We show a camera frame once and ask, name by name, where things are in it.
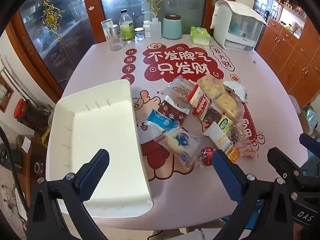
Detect blue snowflake snack packet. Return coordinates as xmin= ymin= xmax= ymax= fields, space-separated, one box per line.
xmin=146 ymin=109 xmax=181 ymax=132

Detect green tissue pack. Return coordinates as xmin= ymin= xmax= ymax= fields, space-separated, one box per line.
xmin=190 ymin=26 xmax=212 ymax=46

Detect clear text-printed bread packet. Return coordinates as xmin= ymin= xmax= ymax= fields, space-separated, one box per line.
xmin=160 ymin=76 xmax=199 ymax=102

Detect brown ceramic pot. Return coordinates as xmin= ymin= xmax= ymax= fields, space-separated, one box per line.
xmin=32 ymin=159 xmax=47 ymax=178

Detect red lid coffee bean jar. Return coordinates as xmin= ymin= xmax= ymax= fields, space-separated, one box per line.
xmin=13 ymin=98 xmax=50 ymax=133

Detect translucent squeeze bottle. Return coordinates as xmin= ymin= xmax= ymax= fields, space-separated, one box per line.
xmin=142 ymin=12 xmax=163 ymax=39

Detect brown snowflake snack packet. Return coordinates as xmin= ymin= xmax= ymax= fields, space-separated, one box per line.
xmin=160 ymin=94 xmax=191 ymax=126

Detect small red candy packet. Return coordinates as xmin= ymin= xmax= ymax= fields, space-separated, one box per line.
xmin=196 ymin=147 xmax=216 ymax=167

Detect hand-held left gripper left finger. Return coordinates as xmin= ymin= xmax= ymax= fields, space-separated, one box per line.
xmin=26 ymin=149 xmax=110 ymax=240

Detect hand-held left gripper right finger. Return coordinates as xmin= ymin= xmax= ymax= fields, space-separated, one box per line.
xmin=212 ymin=149 xmax=300 ymax=240

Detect yellow cracker packet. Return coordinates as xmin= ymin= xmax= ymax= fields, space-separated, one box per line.
xmin=214 ymin=92 xmax=245 ymax=122

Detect white countertop appliance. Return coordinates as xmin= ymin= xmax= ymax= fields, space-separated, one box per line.
xmin=210 ymin=0 xmax=268 ymax=55

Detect wooden picture frame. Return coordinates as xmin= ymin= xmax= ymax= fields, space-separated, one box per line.
xmin=0 ymin=74 xmax=15 ymax=113

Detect clear glass tumbler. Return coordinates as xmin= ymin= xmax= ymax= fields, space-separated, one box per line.
xmin=108 ymin=31 xmax=125 ymax=52

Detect teal canister with brown lid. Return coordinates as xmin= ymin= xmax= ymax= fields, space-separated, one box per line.
xmin=162 ymin=14 xmax=183 ymax=40

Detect wooden display shelf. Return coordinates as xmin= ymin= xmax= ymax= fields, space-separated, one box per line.
xmin=252 ymin=0 xmax=308 ymax=40

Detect silver foil snack packet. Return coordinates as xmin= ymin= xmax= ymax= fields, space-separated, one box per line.
xmin=223 ymin=81 xmax=250 ymax=103

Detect white and orange snack bar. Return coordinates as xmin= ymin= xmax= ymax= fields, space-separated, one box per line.
xmin=202 ymin=122 xmax=241 ymax=165

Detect clear bottle with green label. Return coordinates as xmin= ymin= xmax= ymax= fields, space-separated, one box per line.
xmin=119 ymin=9 xmax=136 ymax=43

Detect white plastic bin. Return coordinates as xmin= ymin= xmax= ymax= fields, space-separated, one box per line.
xmin=46 ymin=79 xmax=154 ymax=218

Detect small glass jar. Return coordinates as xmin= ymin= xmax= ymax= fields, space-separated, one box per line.
xmin=134 ymin=27 xmax=146 ymax=41

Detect green plastic bag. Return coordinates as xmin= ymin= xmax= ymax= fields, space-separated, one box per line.
xmin=299 ymin=105 xmax=320 ymax=136

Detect clear sausage snack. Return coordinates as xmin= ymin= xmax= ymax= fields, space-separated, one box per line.
xmin=236 ymin=141 xmax=259 ymax=160

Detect dark brown snack packet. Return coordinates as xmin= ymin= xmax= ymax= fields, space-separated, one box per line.
xmin=203 ymin=106 xmax=223 ymax=125

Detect green label snack packet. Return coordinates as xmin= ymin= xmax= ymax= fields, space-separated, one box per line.
xmin=217 ymin=116 xmax=235 ymax=135

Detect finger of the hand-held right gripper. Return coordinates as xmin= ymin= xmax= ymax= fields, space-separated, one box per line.
xmin=299 ymin=133 xmax=320 ymax=154
xmin=267 ymin=147 xmax=305 ymax=197

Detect red and white noodle packet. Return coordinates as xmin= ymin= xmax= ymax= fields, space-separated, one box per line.
xmin=187 ymin=84 xmax=208 ymax=122

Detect white medicine box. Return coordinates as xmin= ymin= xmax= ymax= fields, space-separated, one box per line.
xmin=101 ymin=19 xmax=114 ymax=43

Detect wooden glass cabinet door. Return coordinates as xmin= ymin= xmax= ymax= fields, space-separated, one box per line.
xmin=5 ymin=0 xmax=101 ymax=98

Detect wooden wall cabinets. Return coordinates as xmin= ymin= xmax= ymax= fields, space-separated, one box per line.
xmin=256 ymin=17 xmax=320 ymax=108

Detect blueberry cake packet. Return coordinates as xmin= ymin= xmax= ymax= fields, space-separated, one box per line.
xmin=153 ymin=127 xmax=202 ymax=172

